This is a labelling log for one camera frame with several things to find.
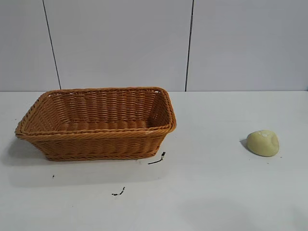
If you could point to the pale yellow egg yolk pastry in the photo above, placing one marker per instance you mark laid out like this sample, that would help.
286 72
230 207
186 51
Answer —
261 145

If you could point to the brown woven wicker basket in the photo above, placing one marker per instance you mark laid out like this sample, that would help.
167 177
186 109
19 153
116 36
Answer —
96 144

